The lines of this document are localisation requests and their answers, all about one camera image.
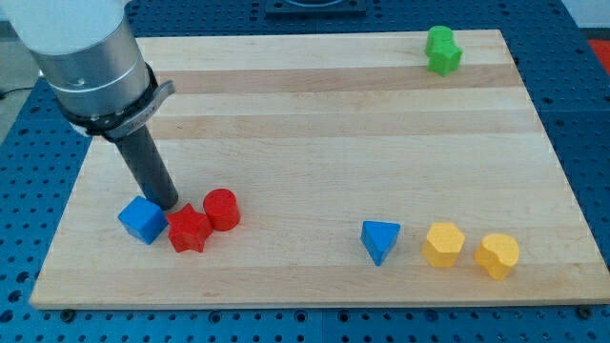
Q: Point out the red cylinder block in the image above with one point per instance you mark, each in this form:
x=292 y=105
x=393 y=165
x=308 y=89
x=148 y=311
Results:
x=222 y=209

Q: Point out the red star block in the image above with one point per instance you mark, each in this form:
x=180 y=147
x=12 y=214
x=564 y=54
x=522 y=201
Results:
x=189 y=229

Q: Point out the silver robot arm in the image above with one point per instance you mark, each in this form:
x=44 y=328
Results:
x=87 y=52

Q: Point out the green star block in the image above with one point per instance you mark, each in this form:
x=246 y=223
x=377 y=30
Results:
x=443 y=57

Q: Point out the wooden board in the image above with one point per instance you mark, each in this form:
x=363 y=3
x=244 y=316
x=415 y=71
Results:
x=316 y=134

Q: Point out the blue triangle block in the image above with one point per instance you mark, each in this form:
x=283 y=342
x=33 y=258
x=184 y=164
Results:
x=379 y=238

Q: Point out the yellow hexagon block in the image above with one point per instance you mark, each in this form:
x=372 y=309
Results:
x=443 y=244

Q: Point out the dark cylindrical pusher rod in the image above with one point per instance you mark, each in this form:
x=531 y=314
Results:
x=147 y=167

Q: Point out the blue cube block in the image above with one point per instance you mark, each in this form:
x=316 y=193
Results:
x=143 y=220

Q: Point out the green cylinder block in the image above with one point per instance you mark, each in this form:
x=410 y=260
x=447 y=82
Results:
x=438 y=36

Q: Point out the yellow heart block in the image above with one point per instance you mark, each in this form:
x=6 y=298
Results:
x=498 y=254

